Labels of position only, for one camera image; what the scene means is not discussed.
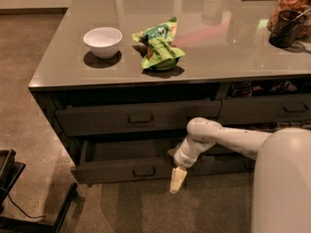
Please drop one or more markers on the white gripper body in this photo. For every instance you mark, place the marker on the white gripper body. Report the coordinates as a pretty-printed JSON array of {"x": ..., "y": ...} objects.
[{"x": 181, "y": 159}]

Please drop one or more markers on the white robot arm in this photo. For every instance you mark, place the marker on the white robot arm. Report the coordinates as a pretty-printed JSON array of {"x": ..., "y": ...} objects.
[{"x": 282, "y": 178}]

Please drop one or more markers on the grey counter cabinet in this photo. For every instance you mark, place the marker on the grey counter cabinet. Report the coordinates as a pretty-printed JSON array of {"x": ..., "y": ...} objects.
[{"x": 121, "y": 79}]

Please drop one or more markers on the green crumpled snack bag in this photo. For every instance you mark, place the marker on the green crumpled snack bag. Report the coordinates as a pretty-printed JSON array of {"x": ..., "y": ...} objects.
[{"x": 161, "y": 55}]

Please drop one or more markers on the white ceramic bowl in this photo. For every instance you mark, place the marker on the white ceramic bowl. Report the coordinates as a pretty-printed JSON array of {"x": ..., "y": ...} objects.
[{"x": 103, "y": 41}]

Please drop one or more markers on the dark glass cup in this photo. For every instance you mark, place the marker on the dark glass cup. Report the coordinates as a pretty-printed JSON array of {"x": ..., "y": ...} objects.
[{"x": 286, "y": 29}]

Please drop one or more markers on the glass jar of snacks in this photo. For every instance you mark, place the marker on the glass jar of snacks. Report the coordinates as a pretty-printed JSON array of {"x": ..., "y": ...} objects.
[{"x": 293, "y": 5}]

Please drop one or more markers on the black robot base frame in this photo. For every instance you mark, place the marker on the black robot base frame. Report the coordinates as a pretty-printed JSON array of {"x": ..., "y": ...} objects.
[{"x": 17, "y": 197}]

